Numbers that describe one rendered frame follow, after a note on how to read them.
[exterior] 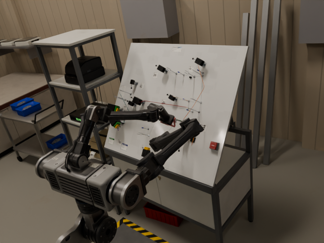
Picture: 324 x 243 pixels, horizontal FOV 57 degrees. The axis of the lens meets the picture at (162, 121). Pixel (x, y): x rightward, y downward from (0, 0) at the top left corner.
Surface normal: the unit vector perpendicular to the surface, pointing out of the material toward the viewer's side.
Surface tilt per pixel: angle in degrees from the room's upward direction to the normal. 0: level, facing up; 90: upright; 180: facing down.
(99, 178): 0
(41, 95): 90
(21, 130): 90
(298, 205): 0
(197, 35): 90
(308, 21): 90
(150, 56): 54
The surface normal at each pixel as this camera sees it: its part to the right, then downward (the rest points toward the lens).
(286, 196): -0.15, -0.88
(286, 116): -0.53, 0.45
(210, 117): -0.60, -0.17
